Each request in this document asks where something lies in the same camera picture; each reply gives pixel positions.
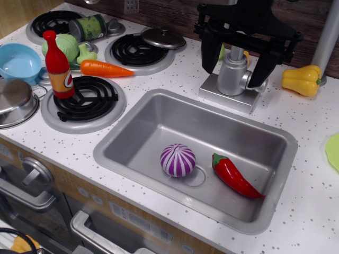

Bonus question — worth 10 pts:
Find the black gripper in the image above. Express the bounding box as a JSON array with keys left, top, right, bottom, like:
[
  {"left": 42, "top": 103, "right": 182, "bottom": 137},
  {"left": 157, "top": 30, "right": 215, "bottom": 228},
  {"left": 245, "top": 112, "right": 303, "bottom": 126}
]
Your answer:
[{"left": 194, "top": 1, "right": 304, "bottom": 88}]

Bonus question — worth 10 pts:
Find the red toy sauce bottle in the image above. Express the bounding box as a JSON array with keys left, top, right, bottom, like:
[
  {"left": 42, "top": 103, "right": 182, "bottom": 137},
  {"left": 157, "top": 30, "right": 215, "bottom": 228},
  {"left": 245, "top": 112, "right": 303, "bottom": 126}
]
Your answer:
[{"left": 43, "top": 30, "right": 75, "bottom": 99}]

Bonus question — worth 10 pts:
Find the grey toy sink basin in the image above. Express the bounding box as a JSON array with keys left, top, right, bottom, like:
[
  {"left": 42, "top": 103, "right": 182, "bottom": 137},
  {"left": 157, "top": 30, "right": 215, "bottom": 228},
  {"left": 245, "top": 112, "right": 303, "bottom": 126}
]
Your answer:
[{"left": 94, "top": 89, "right": 298, "bottom": 234}]

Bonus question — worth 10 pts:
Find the silver toy faucet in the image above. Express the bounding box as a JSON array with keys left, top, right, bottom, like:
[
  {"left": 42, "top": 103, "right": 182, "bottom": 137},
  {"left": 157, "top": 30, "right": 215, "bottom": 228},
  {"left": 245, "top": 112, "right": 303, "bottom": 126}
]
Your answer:
[{"left": 199, "top": 0, "right": 269, "bottom": 115}]

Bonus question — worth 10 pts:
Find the yellow toy bell pepper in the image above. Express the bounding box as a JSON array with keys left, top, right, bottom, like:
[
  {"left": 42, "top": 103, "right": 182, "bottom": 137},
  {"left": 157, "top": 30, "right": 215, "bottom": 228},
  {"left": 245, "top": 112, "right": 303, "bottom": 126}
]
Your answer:
[{"left": 281, "top": 65, "right": 322, "bottom": 97}]

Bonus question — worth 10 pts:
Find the silver pot lid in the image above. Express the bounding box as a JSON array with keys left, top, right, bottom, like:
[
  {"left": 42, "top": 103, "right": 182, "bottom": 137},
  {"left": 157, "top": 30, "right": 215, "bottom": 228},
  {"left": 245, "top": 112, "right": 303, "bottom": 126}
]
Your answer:
[{"left": 141, "top": 28, "right": 186, "bottom": 49}]

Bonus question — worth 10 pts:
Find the rear right black burner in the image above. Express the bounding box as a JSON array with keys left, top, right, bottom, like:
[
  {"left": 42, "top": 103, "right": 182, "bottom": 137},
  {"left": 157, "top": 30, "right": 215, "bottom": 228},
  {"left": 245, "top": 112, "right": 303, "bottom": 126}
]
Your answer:
[{"left": 104, "top": 33, "right": 175, "bottom": 76}]

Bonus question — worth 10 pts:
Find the black burner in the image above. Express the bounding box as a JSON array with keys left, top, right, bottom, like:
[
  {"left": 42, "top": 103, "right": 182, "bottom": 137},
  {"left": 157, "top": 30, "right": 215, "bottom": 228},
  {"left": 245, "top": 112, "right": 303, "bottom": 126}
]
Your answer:
[
  {"left": 25, "top": 11, "right": 84, "bottom": 46},
  {"left": 104, "top": 33, "right": 175, "bottom": 76},
  {"left": 41, "top": 76, "right": 126, "bottom": 134}
]

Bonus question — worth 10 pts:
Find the red toy chili pepper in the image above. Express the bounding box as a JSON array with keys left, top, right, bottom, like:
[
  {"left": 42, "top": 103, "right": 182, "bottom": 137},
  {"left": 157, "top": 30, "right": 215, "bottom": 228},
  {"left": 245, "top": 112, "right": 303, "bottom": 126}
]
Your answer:
[{"left": 212, "top": 153, "right": 264, "bottom": 198}]

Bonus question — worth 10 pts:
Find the purple striped toy onion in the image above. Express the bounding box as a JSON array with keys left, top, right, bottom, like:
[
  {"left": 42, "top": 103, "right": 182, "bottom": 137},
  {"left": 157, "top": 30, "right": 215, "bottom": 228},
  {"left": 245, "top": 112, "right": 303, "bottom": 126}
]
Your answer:
[{"left": 160, "top": 143, "right": 196, "bottom": 178}]

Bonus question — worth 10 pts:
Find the grey stove knob rear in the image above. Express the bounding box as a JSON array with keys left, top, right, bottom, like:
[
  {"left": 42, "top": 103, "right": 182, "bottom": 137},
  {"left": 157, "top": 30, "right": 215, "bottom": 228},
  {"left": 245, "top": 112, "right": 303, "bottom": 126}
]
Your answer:
[{"left": 106, "top": 18, "right": 126, "bottom": 37}]

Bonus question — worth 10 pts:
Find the grey stove knob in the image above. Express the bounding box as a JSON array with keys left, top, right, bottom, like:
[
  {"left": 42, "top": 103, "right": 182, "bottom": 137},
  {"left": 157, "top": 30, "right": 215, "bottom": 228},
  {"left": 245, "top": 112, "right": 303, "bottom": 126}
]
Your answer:
[
  {"left": 35, "top": 67, "right": 51, "bottom": 86},
  {"left": 78, "top": 41, "right": 99, "bottom": 53},
  {"left": 106, "top": 18, "right": 126, "bottom": 37}
]

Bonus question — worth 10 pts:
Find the light green plate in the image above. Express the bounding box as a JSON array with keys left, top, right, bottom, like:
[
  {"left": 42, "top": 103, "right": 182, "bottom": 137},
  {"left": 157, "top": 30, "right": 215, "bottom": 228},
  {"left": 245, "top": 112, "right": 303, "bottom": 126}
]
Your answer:
[{"left": 325, "top": 134, "right": 339, "bottom": 171}]

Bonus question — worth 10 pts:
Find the grey stove knob middle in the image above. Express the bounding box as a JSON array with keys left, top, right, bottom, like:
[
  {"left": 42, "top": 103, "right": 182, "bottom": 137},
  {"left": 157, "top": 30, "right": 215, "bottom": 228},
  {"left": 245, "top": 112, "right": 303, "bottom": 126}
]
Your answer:
[{"left": 78, "top": 41, "right": 99, "bottom": 53}]

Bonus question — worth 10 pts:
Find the orange toy carrot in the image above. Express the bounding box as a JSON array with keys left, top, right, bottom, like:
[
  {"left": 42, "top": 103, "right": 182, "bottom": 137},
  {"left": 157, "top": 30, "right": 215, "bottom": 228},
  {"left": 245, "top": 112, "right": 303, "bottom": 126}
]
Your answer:
[{"left": 80, "top": 60, "right": 135, "bottom": 78}]

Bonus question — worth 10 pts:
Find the front left black burner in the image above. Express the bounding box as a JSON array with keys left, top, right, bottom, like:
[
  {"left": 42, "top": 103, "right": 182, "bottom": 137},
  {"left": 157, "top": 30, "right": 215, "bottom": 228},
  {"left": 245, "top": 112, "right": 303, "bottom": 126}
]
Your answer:
[{"left": 41, "top": 76, "right": 126, "bottom": 134}]

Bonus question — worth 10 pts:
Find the green toy can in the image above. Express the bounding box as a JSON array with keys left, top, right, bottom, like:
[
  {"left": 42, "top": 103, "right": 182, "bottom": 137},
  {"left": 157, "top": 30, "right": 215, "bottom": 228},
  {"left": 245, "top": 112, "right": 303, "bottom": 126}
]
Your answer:
[{"left": 69, "top": 14, "right": 107, "bottom": 42}]

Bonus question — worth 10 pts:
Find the small green toy broccoli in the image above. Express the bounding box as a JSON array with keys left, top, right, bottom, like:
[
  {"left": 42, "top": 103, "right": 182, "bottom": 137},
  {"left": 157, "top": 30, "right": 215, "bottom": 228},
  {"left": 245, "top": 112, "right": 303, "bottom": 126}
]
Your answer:
[{"left": 76, "top": 44, "right": 97, "bottom": 64}]

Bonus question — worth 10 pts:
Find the green toy cabbage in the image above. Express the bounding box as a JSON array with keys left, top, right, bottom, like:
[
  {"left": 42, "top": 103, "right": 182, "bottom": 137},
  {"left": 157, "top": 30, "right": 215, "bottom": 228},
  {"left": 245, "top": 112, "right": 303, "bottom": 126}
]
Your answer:
[{"left": 41, "top": 31, "right": 79, "bottom": 65}]

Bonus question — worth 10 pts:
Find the rear left black burner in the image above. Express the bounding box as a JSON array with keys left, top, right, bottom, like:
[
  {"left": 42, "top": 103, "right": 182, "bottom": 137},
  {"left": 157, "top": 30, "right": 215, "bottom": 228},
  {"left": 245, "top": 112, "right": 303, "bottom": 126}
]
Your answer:
[{"left": 25, "top": 11, "right": 84, "bottom": 46}]

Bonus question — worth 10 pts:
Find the grey stove knob left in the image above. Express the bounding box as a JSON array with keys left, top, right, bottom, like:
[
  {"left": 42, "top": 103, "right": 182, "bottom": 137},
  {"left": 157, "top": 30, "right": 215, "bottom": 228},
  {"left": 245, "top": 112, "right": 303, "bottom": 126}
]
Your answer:
[{"left": 35, "top": 67, "right": 51, "bottom": 86}]

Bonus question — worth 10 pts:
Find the blue plastic bowl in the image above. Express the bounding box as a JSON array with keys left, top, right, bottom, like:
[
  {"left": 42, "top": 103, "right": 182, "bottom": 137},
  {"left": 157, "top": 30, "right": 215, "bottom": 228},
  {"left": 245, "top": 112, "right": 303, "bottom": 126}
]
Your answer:
[{"left": 1, "top": 43, "right": 42, "bottom": 83}]

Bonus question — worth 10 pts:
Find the stainless steel pot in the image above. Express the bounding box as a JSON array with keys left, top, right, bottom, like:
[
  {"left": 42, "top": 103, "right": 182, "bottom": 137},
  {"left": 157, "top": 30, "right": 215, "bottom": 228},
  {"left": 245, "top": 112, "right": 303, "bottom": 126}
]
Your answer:
[{"left": 1, "top": 78, "right": 48, "bottom": 130}]

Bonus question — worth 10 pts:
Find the grey oven knob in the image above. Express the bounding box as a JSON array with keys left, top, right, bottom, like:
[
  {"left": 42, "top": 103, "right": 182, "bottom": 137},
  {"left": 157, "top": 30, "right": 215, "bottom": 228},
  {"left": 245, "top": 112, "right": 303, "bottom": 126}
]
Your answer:
[{"left": 22, "top": 157, "right": 54, "bottom": 187}]

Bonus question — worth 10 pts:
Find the grey vertical post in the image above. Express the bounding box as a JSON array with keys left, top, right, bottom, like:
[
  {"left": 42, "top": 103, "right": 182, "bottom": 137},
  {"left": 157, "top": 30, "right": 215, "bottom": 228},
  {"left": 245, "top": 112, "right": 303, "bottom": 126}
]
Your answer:
[{"left": 311, "top": 0, "right": 338, "bottom": 74}]

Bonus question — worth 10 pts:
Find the grey lower drawer handle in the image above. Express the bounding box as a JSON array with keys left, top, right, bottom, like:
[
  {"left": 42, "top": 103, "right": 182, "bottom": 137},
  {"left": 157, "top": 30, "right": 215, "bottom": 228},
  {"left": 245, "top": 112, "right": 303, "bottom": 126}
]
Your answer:
[{"left": 69, "top": 210, "right": 157, "bottom": 254}]

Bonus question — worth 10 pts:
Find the grey oven door handle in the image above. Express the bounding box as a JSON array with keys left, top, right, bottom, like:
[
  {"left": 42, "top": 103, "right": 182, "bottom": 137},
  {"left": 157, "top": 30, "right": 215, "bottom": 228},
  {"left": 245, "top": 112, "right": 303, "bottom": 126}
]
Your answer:
[{"left": 1, "top": 179, "right": 57, "bottom": 213}]

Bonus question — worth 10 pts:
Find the yellow cloth with black cable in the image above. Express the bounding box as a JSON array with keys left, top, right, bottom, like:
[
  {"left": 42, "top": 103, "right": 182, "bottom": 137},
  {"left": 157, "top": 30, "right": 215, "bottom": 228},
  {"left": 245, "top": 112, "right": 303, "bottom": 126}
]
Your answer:
[{"left": 1, "top": 228, "right": 46, "bottom": 254}]

